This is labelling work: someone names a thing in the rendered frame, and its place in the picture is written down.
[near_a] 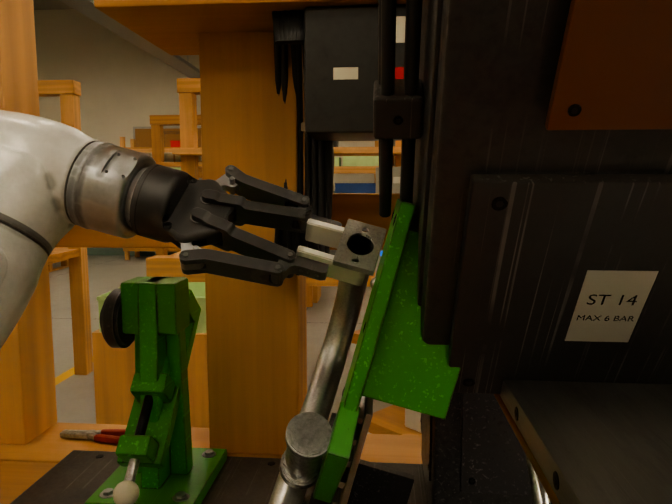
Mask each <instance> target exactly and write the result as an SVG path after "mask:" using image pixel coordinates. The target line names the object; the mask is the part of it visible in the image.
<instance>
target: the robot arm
mask: <svg viewBox="0 0 672 504"><path fill-rule="evenodd" d="M226 191H228V192H230V194H228V193H227V192H226ZM235 194H237V195H235ZM238 195H239V196H238ZM246 199H248V200H246ZM249 200H250V201H249ZM244 224H249V225H255V226H261V227H268V228H274V229H281V230H287V231H293V232H300V233H306V235H305V240H306V241H310V242H313V243H317V244H321V245H325V246H328V247H332V248H336V249H337V248H338V245H339V242H340V240H341V237H342V234H343V231H344V228H345V227H342V223H340V222H339V221H335V220H332V219H328V218H324V217H320V216H316V215H314V214H313V213H312V207H311V206H310V198H309V197H308V196H305V195H302V194H300V193H297V192H294V191H291V190H288V189H285V188H283V187H280V186H277V185H274V184H271V183H269V182H266V181H263V180H260V179H257V178H254V177H252V176H249V175H246V174H245V173H243V172H242V171H241V170H239V169H238V168H237V167H235V166H234V165H228V166H227V167H226V168H225V174H224V175H223V176H221V177H220V178H218V179H217V180H216V181H215V180H211V179H206V180H198V179H195V178H193V177H192V176H190V175H189V174H188V173H186V172H184V171H181V170H177V169H174V168H170V167H166V166H163V165H159V164H156V162H155V160H154V159H153V158H152V157H151V156H150V155H148V154H145V153H142V152H138V151H134V150H131V149H127V148H123V147H120V146H116V145H114V144H112V143H109V142H102V141H99V140H96V139H93V138H91V137H89V136H87V135H86V134H84V133H83V132H81V131H80V130H78V129H76V128H73V127H71V126H68V125H66V124H63V123H60V122H57V121H53V120H50V119H47V118H43V117H39V116H34V115H29V114H24V113H19V112H12V111H5V110H0V349H1V348H2V346H3V345H4V343H5V342H6V340H7V338H8V337H9V335H10V334H11V332H12V331H13V329H14V328H15V326H16V324H17V323H18V321H19V319H20V318H21V316H22V314H23V312H24V311H25V309H26V307H27V305H28V303H29V301H30V299H31V297H32V295H33V293H34V291H35V289H36V287H37V284H38V281H39V278H40V275H41V272H42V269H43V267H44V265H45V263H46V261H47V259H48V257H49V255H50V253H51V252H52V250H53V249H54V247H55V246H56V245H57V244H58V242H59V241H60V240H61V239H62V238H63V237H64V236H65V235H66V234H67V233H68V232H69V231H70V230H71V229H72V228H73V227H74V225H78V226H80V227H82V228H85V229H92V230H96V231H99V232H103V233H107V234H110V235H114V236H117V237H121V238H131V237H133V236H135V235H136V234H137V235H139V236H143V237H146V238H150V239H153V240H157V241H160V242H164V243H169V242H172V243H173V244H175V245H176V246H177V247H178V248H180V249H181V252H180V254H179V259H180V264H181V269H182V272H183V273H184V274H186V275H191V274H201V273H208V274H214V275H219V276H224V277H229V278H234V279H239V280H244V281H250V282H255V283H260V284H265V285H270V286H275V287H279V286H281V285H282V284H283V280H284V279H285V278H292V277H293V276H294V274H299V275H303V276H306V277H310V278H313V279H316V280H319V281H322V280H325V279H326V276H327V277H330V278H333V279H337V280H340V281H343V282H347V283H350V284H353V285H357V286H360V287H361V286H362V285H363V281H364V278H365V275H366V274H364V273H360V272H357V271H353V270H350V269H346V268H343V267H339V266H336V265H333V259H334V256H335V255H331V254H328V253H324V252H321V251H318V250H314V249H311V248H307V247H304V246H301V245H300V246H298V248H297V252H296V253H295V252H294V251H293V250H290V249H288V248H285V247H283V246H280V245H278V244H276V243H273V242H271V241H268V240H266V239H264V238H261V237H259V236H256V235H254V234H251V233H249V232H247V231H244V230H242V229H239V228H237V227H236V226H243V225H244ZM235 225H236V226H235ZM207 245H213V246H215V247H218V248H220V249H222V250H225V251H234V252H236V253H239V254H241V255H238V254H233V253H227V252H222V251H217V250H212V249H202V248H200V247H203V246H207Z"/></svg>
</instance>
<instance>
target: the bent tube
mask: <svg viewBox="0 0 672 504"><path fill-rule="evenodd" d="M363 231H367V232H363ZM385 234H386V229H385V228H381V227H378V226H374V225H371V224H367V223H363V222H360V221H356V220H353V219H348V220H347V223H346V226H345V228H344V231H343V234H342V237H341V240H340V242H339V245H338V248H337V251H336V253H335V256H334V259H333V265H336V266H339V267H343V268H346V269H350V270H353V271H357V272H360V273H364V274H366V275H365V278H364V281H363V285H362V286H361V287H360V286H357V285H353V284H350V283H347V282H343V281H340V280H339V282H338V288H337V293H336V297H335V302H334V306H333V310H332V313H331V317H330V321H329V325H328V328H327V332H326V335H325V339H324V342H323V345H322V349H321V352H320V355H319V358H318V361H317V364H316V368H315V371H314V373H313V376H312V379H311V382H310V385H309V388H308V391H307V394H306V397H305V400H304V402H303V405H302V408H301V411H300V413H303V412H314V413H317V414H319V415H321V416H323V417H324V418H325V419H326V420H327V421H328V419H329V415H330V412H331V409H332V405H333V402H334V399H335V396H336V392H337V389H338V386H339V383H340V379H341V376H342V373H343V369H344V366H345V363H346V359H347V356H348V352H349V349H350V345H351V342H352V338H353V335H354V331H355V328H356V324H357V321H358V317H359V313H360V310H361V306H362V302H363V298H364V294H365V290H366V286H367V282H368V278H369V275H370V276H373V274H374V271H375V267H376V264H377V261H378V257H379V254H380V251H381V247H382V244H383V241H384V238H385ZM352 261H354V262H357V263H354V262H352ZM306 490H307V489H302V490H300V489H294V488H292V487H290V486H288V485H287V484H286V483H285V482H284V481H283V479H282V477H281V474H280V472H279V475H278V478H277V480H276V483H275V486H274V489H273V492H272V495H271V498H270V501H269V504H302V503H303V500H304V497H305V494H306Z"/></svg>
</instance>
